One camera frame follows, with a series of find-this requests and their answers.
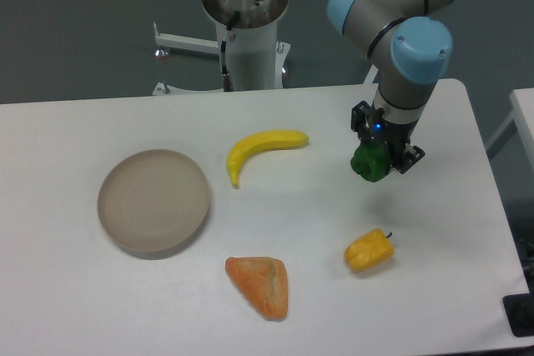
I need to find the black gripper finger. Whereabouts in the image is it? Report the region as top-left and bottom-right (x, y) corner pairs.
(390, 143), (426, 174)
(350, 101), (371, 142)

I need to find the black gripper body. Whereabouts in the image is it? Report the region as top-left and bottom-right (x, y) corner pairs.
(360, 101), (417, 152)

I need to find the green bell pepper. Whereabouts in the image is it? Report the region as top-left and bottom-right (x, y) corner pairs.
(350, 138), (391, 183)

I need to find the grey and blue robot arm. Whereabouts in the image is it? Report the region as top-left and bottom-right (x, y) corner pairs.
(202, 0), (457, 182)

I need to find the yellow bell pepper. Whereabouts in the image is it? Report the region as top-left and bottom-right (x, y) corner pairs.
(344, 228), (395, 273)

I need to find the beige round plate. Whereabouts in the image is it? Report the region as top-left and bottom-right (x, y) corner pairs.
(97, 149), (210, 260)

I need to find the yellow banana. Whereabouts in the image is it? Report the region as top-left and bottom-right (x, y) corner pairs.
(226, 129), (310, 188)

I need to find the white side table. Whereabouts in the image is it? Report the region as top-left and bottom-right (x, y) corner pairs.
(485, 88), (534, 163)

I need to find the black box at edge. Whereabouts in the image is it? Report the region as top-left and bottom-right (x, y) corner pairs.
(502, 293), (533, 338)

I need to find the orange bread triangle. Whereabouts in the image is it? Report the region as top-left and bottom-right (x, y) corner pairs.
(225, 257), (289, 321)

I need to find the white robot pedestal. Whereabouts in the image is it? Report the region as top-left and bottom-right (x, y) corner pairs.
(153, 0), (290, 92)

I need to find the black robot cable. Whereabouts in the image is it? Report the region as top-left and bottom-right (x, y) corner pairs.
(220, 10), (241, 93)

